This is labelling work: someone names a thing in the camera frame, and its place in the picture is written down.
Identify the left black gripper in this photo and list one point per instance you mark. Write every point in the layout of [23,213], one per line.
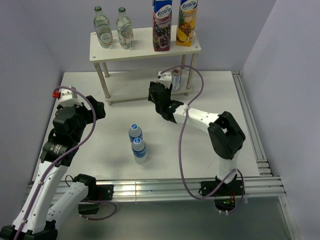
[89,113]

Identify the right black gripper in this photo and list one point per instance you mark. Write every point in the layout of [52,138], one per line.
[169,90]

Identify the silver energy can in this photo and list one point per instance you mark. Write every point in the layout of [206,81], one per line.
[176,76]

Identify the plastic water bottle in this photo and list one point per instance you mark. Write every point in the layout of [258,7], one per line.
[135,132]
[139,150]

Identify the pineapple juice carton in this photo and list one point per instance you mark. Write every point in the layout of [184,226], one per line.
[186,22]

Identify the purple juice carton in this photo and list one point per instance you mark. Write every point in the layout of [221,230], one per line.
[162,22]

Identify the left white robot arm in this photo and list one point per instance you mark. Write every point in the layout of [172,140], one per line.
[39,219]

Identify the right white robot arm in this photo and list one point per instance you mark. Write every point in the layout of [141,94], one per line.
[224,132]

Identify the white two-tier shelf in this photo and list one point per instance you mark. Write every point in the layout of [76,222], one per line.
[140,50]

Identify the right glass water bottle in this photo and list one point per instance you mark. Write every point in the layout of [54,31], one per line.
[124,29]

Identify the glass water bottle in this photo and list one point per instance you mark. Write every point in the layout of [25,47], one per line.
[124,29]
[102,28]

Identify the left glass water bottle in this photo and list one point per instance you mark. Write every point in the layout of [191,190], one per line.
[102,28]

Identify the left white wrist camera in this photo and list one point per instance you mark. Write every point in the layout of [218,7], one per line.
[66,97]

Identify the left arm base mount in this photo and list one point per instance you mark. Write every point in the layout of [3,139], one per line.
[103,192]

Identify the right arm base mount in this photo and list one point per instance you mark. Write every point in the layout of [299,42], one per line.
[210,189]

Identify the aluminium frame rail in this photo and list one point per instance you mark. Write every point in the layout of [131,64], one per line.
[224,90]

